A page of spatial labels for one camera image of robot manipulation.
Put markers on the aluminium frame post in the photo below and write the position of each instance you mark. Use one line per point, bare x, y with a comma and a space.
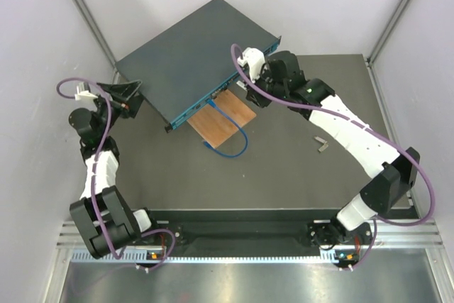
93, 27
388, 30

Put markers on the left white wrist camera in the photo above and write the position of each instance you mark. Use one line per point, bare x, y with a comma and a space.
83, 92

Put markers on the wooden board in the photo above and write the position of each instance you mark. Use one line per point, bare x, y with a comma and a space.
215, 128

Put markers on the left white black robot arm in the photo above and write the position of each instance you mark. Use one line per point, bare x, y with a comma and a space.
104, 220

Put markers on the silver sfp module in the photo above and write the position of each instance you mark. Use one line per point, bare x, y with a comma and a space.
319, 139
323, 147

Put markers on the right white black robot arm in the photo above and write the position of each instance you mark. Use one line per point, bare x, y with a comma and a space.
391, 174

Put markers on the right aluminium frame post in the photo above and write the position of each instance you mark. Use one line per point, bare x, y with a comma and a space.
388, 30

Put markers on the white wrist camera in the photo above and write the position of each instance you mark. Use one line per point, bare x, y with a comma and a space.
83, 92
254, 59

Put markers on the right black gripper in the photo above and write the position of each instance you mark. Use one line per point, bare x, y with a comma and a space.
253, 95

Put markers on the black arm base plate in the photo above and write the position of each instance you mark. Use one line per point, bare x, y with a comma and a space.
228, 232

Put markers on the slotted cable duct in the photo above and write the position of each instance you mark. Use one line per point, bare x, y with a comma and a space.
150, 257

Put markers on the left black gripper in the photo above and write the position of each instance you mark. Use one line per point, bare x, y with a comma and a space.
129, 105

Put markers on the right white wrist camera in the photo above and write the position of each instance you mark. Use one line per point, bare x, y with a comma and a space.
254, 59

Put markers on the left aluminium frame post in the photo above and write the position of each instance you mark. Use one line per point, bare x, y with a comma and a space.
93, 27

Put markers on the dark blue network switch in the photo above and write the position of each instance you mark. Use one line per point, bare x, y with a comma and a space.
190, 62

